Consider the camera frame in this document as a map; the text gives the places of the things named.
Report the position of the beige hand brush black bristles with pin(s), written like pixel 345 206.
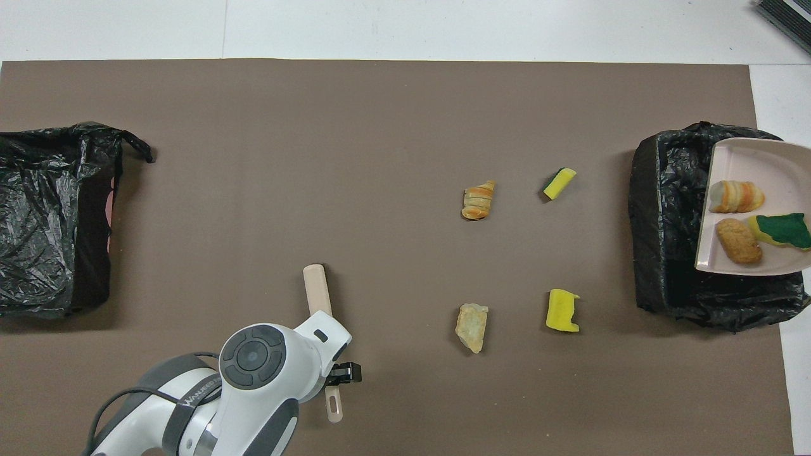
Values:
pixel 315 288

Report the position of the pale bread chunk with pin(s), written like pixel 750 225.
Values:
pixel 472 326

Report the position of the plain yellow sponge piece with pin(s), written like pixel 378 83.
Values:
pixel 561 310

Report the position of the brown bread roll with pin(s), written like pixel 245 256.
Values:
pixel 739 242

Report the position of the orange striped bread piece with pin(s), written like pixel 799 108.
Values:
pixel 735 196

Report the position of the beige plastic dustpan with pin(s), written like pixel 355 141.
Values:
pixel 741 164

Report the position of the green topped yellow sponge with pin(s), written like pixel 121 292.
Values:
pixel 785 229

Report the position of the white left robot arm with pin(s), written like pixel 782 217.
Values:
pixel 253 380

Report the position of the black bag lined pink bin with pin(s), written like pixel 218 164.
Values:
pixel 44 215

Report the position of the striped croissant piece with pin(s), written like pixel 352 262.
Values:
pixel 479 199

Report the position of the brown paper table mat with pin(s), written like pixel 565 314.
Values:
pixel 253 126

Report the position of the yellow green sponge block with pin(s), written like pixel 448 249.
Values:
pixel 559 183

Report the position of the black ribbed device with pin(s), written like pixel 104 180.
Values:
pixel 789 19

